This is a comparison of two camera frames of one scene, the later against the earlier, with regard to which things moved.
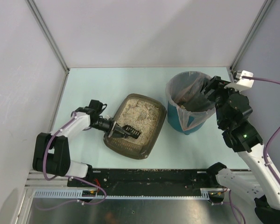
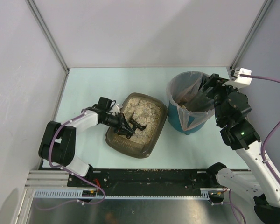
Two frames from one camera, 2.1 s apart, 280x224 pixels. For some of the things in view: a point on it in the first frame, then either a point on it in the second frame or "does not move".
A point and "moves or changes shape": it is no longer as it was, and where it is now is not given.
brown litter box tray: x=146 y=114 does not move
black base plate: x=144 y=178 does not move
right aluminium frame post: x=262 y=15 does not move
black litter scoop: x=129 y=130 moves or changes shape
